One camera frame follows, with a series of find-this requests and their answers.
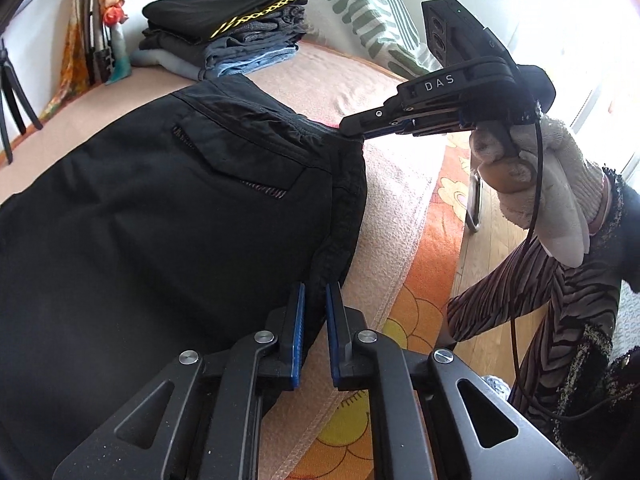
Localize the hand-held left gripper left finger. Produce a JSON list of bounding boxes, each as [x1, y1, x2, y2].
[[52, 281, 307, 480]]

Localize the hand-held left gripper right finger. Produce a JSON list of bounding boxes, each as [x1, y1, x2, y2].
[[325, 281, 581, 480]]

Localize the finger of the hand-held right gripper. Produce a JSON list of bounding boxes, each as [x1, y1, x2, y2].
[[339, 102, 462, 137], [362, 117, 472, 139]]

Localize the black pants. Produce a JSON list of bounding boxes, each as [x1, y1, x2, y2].
[[0, 76, 368, 480]]

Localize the person's right forearm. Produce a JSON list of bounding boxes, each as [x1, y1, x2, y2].
[[587, 164, 640, 293]]

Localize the dark grey folded pants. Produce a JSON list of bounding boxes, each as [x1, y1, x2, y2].
[[139, 20, 307, 63]]

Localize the person's right hand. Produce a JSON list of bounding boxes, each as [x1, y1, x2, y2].
[[469, 114, 612, 267]]

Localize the pink blanket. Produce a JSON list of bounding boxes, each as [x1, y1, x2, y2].
[[0, 42, 466, 480]]

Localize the chrome metal leg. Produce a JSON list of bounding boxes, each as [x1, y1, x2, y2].
[[466, 166, 484, 234]]

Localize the orange floral blanket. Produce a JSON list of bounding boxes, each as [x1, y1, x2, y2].
[[280, 130, 482, 480]]

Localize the white green-patterned pillow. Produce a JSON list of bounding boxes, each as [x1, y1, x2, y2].
[[285, 0, 442, 81]]

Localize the blue folded jeans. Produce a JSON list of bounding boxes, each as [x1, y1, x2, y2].
[[200, 40, 301, 81]]

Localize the person's striped trouser leg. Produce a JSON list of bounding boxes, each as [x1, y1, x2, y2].
[[445, 232, 623, 433]]

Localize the black folded garment yellow trim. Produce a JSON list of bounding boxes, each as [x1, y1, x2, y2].
[[142, 0, 317, 43]]

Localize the light blue folded garment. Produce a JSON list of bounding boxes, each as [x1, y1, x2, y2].
[[131, 46, 211, 82]]

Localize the pale pole with teal foot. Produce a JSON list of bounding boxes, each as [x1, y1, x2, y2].
[[104, 20, 133, 86]]

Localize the person's dark knit cardigan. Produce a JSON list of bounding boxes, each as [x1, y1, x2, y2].
[[547, 317, 640, 480]]

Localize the orange floral scarf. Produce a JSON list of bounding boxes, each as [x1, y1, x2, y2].
[[40, 0, 127, 122]]

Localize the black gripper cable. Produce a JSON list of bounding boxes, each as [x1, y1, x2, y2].
[[507, 102, 618, 421]]

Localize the grey metal tube frame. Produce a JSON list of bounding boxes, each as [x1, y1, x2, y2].
[[82, 0, 115, 86]]

